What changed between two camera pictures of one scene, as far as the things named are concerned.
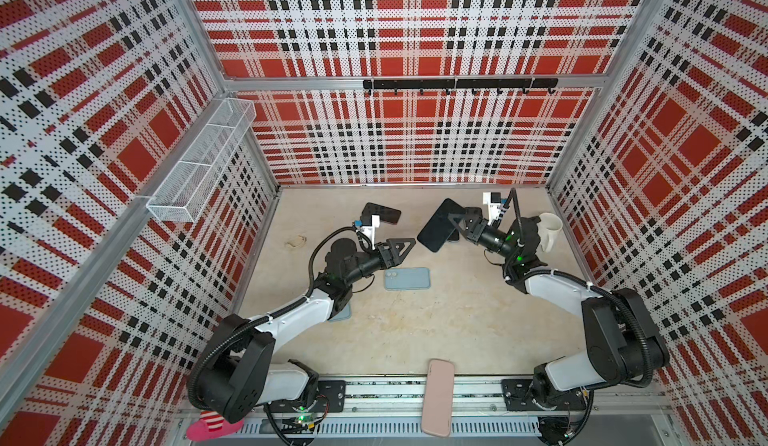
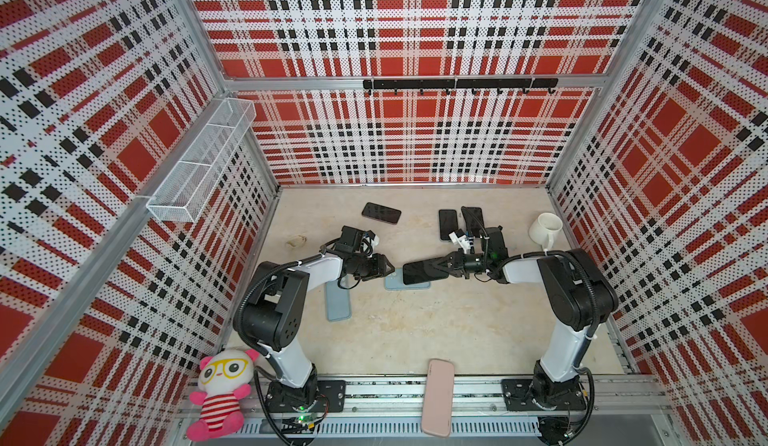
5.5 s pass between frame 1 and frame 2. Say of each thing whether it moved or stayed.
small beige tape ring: stayed
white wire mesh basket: stayed
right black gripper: moved
